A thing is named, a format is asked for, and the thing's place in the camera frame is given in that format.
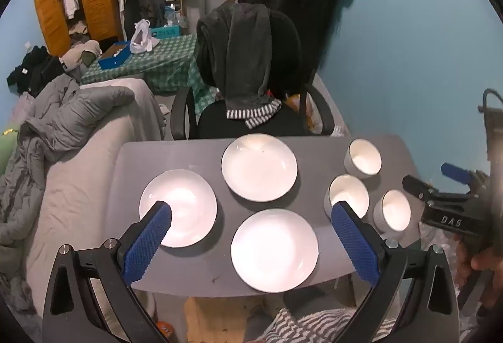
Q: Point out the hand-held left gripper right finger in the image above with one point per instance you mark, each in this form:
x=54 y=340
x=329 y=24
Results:
x=355 y=244

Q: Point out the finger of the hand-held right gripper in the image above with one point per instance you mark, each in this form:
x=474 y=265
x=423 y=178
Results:
x=454 y=171
x=416 y=187

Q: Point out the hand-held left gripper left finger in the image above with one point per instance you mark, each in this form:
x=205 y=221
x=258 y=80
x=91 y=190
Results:
x=147 y=244

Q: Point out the white bowl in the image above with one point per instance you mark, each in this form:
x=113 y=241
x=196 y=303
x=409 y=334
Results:
x=349 y=189
x=363 y=158
x=393 y=209

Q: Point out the white plate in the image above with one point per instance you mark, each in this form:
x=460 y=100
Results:
x=259 y=168
x=275 y=248
x=188 y=209

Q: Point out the person's right hand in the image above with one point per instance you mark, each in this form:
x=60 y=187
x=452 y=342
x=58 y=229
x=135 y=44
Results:
x=487 y=264

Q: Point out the grey white striped fabric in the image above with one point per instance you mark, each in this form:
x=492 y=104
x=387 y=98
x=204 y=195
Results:
x=310 y=327

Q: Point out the black office chair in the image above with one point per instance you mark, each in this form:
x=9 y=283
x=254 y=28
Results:
x=220 y=123

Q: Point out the orange bag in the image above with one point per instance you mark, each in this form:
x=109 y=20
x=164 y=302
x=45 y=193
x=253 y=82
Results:
x=292 y=101

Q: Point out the grey puffy duvet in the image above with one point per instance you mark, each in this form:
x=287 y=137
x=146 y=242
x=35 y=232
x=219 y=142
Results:
x=59 y=119

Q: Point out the green pillow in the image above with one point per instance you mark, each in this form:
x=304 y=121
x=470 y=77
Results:
x=8 y=146

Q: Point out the green checkered tablecloth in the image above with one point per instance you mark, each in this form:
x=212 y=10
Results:
x=165 y=60

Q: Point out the blue box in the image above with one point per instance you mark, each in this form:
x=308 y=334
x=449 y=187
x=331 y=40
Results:
x=114 y=61

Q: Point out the beige clothes pile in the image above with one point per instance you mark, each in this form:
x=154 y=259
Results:
x=80 y=52

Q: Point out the white plastic bag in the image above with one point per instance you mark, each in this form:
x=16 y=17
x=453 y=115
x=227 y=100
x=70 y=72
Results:
x=139 y=40

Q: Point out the black clothes pile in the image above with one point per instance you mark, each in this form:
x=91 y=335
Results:
x=35 y=70

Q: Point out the teal cardboard box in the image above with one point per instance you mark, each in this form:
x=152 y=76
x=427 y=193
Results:
x=167 y=31

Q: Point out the clothes rack with dark clothes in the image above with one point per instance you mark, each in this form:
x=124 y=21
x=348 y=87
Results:
x=145 y=1

